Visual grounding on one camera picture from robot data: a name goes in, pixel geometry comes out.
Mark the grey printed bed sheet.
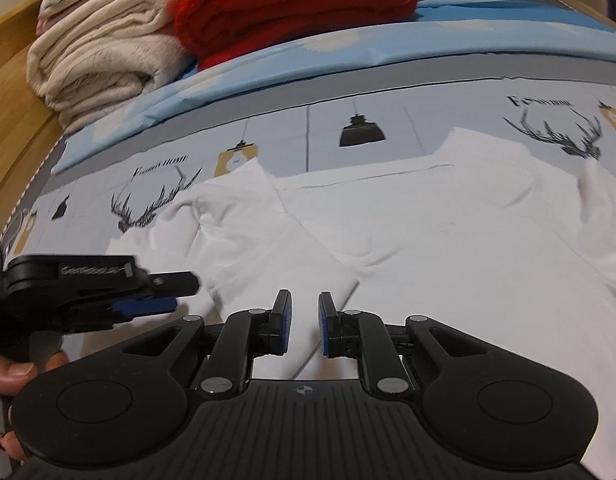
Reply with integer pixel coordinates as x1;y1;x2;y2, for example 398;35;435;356
0;0;616;271

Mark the person's left hand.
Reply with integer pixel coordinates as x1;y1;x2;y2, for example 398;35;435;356
0;356;39;463

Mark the red knitted blanket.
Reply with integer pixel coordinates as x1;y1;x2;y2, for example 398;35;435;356
174;0;419;70

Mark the cream folded blanket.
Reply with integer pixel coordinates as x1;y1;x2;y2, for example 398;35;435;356
26;0;193;134

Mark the light blue pillowcase sheet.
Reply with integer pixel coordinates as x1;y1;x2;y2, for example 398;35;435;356
51;0;616;174

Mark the white t-shirt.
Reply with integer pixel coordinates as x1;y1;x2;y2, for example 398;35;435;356
108;129;616;479

